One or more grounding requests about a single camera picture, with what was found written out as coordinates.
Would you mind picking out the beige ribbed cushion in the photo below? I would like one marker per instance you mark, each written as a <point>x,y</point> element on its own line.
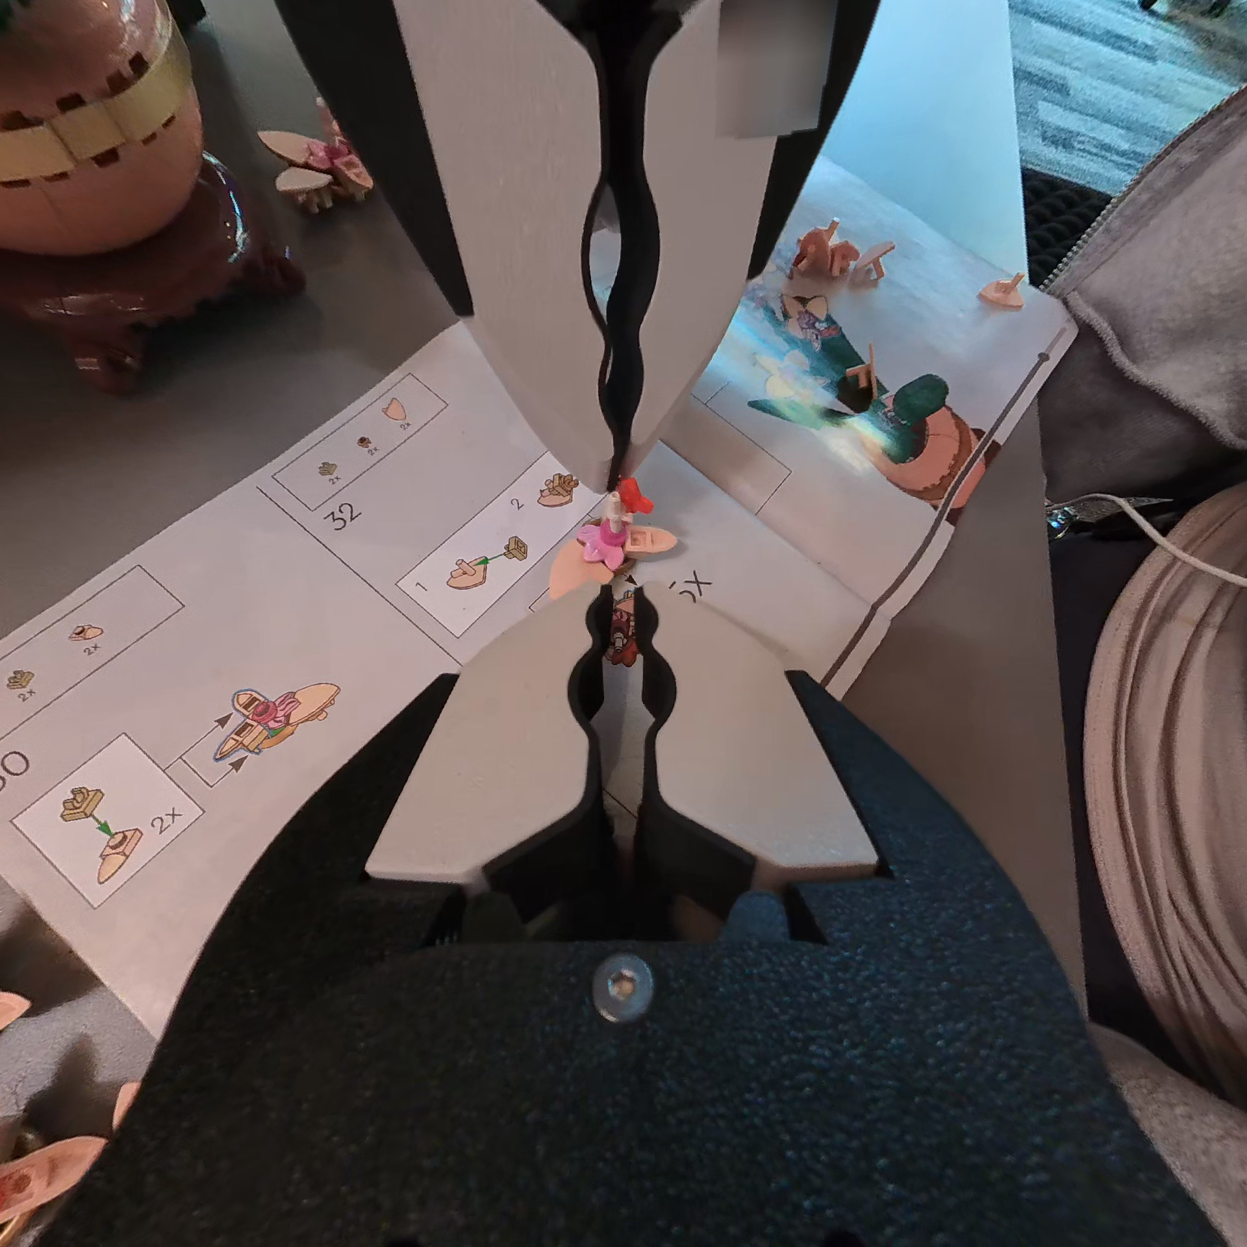
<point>1169,780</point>

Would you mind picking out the light grey cloth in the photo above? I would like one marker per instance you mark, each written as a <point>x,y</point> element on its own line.
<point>1188,1150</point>

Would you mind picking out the brick building instruction booklet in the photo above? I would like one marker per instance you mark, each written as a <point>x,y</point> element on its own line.
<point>244,633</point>

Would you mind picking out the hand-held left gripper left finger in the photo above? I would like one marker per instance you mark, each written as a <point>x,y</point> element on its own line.
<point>487,761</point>

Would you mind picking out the black mesh seat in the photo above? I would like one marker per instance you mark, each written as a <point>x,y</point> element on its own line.
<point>1062,225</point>

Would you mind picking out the pink brick flower with petals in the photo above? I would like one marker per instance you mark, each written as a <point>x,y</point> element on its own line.
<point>596,546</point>

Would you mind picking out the pink brick flowerpot model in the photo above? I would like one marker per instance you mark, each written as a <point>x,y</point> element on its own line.
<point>97,195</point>

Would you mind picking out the grey desk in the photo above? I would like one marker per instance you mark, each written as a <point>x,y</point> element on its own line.
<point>146,439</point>

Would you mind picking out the small finished brick flower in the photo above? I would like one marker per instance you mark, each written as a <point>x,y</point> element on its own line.
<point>312,180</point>

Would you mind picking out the red stamen brick piece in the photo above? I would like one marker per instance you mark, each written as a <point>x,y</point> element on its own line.
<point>639,495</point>

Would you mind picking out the tan brick petal piece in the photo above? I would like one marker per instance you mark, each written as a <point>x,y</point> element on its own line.
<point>127,1107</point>
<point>863,370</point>
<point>875,263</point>
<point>9,1010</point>
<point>814,256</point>
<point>1004,293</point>
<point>49,1175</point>

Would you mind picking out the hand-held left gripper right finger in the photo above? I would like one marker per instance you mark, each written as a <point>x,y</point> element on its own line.
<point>741,770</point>

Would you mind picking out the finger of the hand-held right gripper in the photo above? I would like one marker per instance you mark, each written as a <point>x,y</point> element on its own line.
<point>701,214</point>
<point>507,195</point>

